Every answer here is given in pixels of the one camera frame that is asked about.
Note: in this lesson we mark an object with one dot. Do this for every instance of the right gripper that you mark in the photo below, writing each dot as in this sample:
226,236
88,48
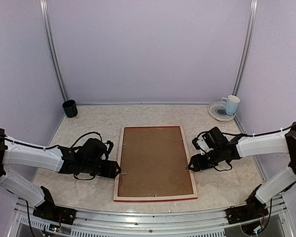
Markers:
198,164

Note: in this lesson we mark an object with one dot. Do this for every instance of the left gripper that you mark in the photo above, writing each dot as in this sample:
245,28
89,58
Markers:
110,171

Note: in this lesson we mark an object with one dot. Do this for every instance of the red wooden picture frame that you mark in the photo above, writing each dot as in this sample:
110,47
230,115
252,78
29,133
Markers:
155,195

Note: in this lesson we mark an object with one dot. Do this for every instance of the brown cardboard backing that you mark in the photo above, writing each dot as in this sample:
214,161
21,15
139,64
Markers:
154,160

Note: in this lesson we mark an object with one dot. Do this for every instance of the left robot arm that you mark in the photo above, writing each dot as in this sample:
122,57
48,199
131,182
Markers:
15,152

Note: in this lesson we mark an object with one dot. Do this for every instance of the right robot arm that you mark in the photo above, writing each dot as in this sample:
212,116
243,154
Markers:
275,144

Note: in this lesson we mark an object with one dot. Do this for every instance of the white patterned plate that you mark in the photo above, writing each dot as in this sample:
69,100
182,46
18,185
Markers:
216,110

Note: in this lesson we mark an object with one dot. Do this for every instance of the light blue mug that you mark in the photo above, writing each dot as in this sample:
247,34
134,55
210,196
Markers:
230,104

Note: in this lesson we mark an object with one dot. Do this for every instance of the black cup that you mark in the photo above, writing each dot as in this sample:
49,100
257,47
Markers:
70,108

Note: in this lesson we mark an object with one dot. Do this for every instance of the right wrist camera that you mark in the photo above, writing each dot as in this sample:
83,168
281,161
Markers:
200,144

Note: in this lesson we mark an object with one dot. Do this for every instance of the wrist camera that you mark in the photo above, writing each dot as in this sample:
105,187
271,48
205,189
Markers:
110,146
200,144

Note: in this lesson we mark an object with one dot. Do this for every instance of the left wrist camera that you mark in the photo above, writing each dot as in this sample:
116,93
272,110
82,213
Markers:
110,146

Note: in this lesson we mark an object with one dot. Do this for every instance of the front aluminium rail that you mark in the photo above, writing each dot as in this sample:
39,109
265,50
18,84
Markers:
96,223

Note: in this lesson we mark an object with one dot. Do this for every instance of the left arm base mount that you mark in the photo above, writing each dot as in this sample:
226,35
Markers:
61,215

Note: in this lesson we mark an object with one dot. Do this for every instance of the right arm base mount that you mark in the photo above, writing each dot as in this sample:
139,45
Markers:
245,213

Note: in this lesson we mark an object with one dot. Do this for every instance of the right aluminium post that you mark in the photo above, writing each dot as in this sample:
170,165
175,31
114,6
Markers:
246,47

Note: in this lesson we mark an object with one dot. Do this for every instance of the aluminium post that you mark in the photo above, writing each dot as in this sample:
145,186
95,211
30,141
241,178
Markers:
246,47
52,50

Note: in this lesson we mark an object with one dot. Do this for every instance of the left aluminium post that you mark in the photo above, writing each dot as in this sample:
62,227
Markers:
52,50

